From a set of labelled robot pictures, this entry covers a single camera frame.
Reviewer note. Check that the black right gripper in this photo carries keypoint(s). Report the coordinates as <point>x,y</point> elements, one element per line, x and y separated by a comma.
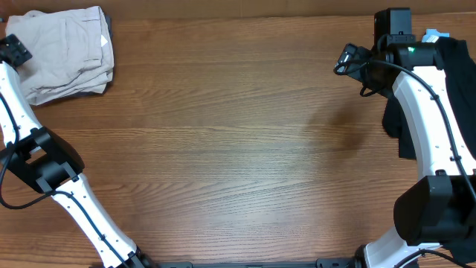
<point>349,56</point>

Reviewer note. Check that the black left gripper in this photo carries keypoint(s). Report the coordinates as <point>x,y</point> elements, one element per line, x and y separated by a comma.
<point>17,48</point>

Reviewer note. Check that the beige shorts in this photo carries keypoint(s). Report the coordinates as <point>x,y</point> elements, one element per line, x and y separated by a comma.
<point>61,43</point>

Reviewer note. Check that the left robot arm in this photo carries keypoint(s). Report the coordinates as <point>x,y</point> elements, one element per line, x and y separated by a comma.
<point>52,167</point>

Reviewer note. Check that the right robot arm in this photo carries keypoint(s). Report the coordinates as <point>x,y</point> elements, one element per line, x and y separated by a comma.
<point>394,25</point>

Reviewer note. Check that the light blue tag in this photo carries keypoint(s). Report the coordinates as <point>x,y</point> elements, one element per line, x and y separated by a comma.
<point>432,35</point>

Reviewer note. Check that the folded grey shorts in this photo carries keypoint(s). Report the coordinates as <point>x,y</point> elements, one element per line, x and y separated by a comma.
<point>94,78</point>

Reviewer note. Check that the black garment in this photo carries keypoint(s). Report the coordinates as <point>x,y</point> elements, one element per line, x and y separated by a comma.
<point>461,82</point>

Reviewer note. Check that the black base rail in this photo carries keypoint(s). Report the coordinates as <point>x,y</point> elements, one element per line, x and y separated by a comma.
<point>253,264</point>

